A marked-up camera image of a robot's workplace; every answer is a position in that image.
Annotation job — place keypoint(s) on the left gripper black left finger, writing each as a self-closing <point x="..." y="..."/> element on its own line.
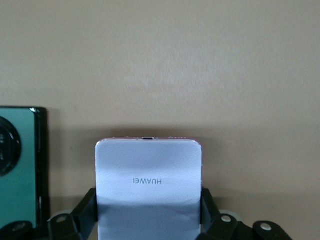
<point x="75" y="222"/>

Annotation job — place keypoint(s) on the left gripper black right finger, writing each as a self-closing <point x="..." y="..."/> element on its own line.
<point x="217" y="225"/>

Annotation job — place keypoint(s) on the green phone round camera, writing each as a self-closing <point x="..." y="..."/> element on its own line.
<point x="27" y="150"/>

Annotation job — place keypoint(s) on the lilac flip phone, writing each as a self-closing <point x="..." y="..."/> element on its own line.
<point x="150" y="170"/>

